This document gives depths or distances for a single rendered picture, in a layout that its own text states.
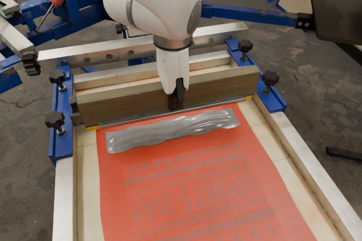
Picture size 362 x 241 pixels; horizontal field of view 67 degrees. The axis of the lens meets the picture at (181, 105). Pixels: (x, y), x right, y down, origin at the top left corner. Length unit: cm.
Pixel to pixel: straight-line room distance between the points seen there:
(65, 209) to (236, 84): 45
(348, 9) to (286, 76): 117
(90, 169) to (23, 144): 149
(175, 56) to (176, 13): 17
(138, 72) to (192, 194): 42
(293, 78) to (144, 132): 196
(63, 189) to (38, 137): 152
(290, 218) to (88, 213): 43
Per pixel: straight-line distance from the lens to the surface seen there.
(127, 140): 72
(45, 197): 187
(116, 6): 41
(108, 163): 70
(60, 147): 71
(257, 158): 71
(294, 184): 70
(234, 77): 63
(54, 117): 69
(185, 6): 35
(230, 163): 69
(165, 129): 73
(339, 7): 149
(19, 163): 208
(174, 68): 51
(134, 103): 59
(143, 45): 90
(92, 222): 64
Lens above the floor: 153
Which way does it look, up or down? 46 degrees down
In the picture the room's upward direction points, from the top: straight up
